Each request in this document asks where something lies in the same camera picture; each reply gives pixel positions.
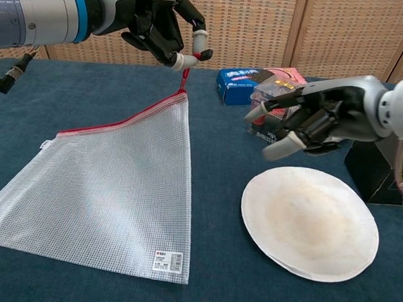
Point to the dark blue table mat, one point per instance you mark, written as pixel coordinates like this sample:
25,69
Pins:
210,293

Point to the black cardboard box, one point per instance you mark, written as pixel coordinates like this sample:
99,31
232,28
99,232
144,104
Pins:
372,173

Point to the white round paper plate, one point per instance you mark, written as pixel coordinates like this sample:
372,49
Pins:
308,224

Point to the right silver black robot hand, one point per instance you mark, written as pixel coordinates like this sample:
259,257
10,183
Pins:
346,107

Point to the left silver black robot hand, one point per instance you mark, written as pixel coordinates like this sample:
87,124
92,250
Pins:
129,7

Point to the clear mesh zipper pouch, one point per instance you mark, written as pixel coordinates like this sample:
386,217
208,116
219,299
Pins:
113,185

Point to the woven bamboo folding screen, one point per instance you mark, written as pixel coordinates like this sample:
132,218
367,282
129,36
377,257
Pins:
255,25

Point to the blue Oreo cookie box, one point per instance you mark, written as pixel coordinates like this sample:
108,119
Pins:
235,87

